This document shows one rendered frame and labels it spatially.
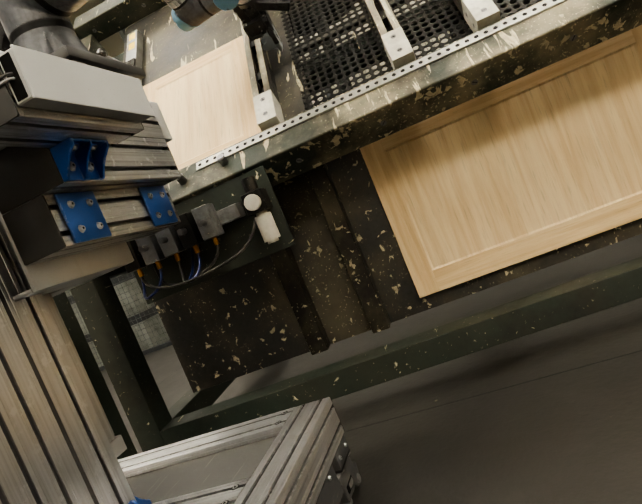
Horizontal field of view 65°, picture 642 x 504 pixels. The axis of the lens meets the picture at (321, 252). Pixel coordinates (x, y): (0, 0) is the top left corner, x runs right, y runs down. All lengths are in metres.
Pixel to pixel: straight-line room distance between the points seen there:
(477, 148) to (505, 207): 0.20
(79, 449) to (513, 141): 1.37
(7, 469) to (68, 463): 0.11
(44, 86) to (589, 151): 1.43
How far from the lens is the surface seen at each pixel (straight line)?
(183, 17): 1.64
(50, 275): 0.98
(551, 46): 1.50
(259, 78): 1.68
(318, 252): 1.70
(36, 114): 0.77
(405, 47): 1.51
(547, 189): 1.69
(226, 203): 1.48
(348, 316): 1.73
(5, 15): 1.16
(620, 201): 1.75
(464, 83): 1.44
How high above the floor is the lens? 0.61
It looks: 4 degrees down
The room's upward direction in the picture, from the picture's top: 23 degrees counter-clockwise
